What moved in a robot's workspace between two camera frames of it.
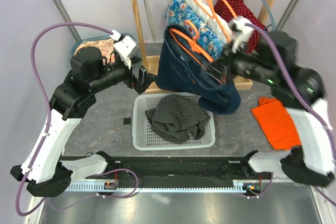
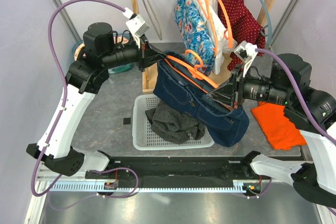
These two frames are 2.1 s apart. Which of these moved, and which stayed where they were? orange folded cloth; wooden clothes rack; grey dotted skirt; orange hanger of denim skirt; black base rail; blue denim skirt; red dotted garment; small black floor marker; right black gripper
Moved: orange hanger of denim skirt; blue denim skirt; right black gripper
Stayed: small black floor marker; black base rail; wooden clothes rack; orange folded cloth; red dotted garment; grey dotted skirt
